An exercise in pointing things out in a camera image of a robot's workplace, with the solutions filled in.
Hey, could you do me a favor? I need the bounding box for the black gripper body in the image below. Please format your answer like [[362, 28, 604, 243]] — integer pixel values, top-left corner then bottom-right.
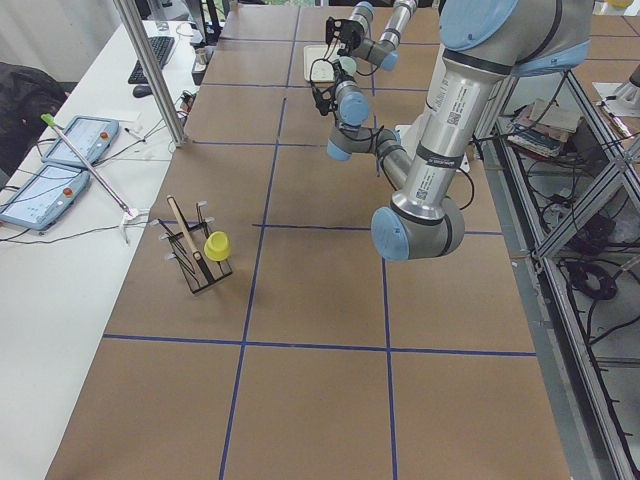
[[325, 17, 352, 45], [333, 67, 354, 93]]

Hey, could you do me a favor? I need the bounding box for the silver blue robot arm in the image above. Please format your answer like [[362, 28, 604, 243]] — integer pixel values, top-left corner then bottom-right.
[[325, 0, 420, 71], [327, 1, 594, 261]]

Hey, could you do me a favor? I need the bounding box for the cream bear serving tray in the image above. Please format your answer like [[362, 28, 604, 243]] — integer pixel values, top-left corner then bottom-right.
[[303, 45, 338, 83]]

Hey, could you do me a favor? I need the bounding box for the steel metal cup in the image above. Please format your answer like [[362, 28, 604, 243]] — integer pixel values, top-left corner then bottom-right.
[[194, 48, 208, 71]]

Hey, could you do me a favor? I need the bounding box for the yellow plastic cup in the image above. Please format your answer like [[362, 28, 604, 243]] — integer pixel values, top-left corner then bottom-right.
[[204, 231, 231, 262]]

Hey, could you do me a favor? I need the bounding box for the black keyboard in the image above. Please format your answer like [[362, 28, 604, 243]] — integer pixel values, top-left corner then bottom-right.
[[127, 35, 177, 85]]

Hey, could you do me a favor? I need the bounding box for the black computer mouse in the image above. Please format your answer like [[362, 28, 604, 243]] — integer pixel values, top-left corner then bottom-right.
[[132, 84, 153, 98]]

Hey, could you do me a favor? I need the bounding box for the stack of books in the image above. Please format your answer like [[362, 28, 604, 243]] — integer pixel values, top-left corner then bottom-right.
[[507, 99, 582, 157]]

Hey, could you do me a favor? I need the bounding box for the black marker pen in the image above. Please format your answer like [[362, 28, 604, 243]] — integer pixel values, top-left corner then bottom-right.
[[124, 127, 146, 143]]

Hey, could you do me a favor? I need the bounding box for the upper blue teach pendant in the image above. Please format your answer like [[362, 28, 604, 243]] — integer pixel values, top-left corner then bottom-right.
[[42, 115, 119, 168]]

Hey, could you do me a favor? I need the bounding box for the blue teach pendant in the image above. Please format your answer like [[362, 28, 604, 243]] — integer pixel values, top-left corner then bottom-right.
[[1, 162, 90, 231], [42, 115, 119, 168]]

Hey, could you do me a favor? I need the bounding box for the lower blue teach pendant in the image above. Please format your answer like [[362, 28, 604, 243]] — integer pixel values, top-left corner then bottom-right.
[[1, 162, 90, 231]]

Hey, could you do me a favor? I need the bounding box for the aluminium frame post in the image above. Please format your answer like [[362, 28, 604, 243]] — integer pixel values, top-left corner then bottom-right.
[[113, 0, 186, 148]]

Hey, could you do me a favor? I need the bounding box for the black wire cup rack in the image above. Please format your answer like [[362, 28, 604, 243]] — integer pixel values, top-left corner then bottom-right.
[[151, 195, 233, 295]]

